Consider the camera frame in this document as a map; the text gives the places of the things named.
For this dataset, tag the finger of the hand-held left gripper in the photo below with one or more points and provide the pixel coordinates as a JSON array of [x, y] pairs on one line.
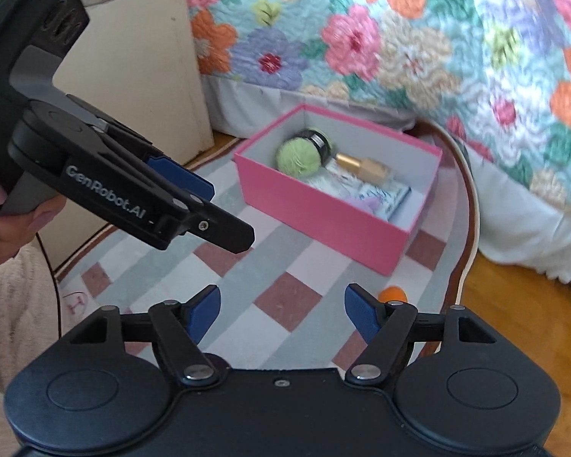
[[123, 190], [181, 178]]

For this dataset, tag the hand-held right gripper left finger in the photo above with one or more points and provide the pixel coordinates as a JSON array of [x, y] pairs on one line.
[[204, 312]]

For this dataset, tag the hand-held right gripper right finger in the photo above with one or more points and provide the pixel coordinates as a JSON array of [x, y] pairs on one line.
[[361, 312]]

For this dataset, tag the small orange ball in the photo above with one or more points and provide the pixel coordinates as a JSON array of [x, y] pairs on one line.
[[392, 294]]

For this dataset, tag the pink cardboard box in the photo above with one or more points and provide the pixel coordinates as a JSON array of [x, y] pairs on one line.
[[323, 223]]

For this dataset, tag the blue wet wipes pack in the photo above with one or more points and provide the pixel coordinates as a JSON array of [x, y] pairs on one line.
[[390, 197]]

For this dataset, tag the green yarn ball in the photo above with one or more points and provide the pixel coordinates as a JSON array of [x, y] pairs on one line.
[[297, 159]]

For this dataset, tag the foundation bottle with gold cap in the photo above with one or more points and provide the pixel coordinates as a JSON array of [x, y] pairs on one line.
[[366, 166]]

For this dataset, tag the person's left hand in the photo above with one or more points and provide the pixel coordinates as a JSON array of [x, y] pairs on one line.
[[14, 233]]

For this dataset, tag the checkered floor rug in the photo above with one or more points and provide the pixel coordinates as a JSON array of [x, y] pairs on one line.
[[276, 266]]

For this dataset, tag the beige cabinet panel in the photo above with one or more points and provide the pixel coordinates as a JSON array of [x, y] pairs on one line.
[[138, 57]]

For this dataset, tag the floral quilt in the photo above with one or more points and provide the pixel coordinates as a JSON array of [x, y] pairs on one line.
[[409, 33]]

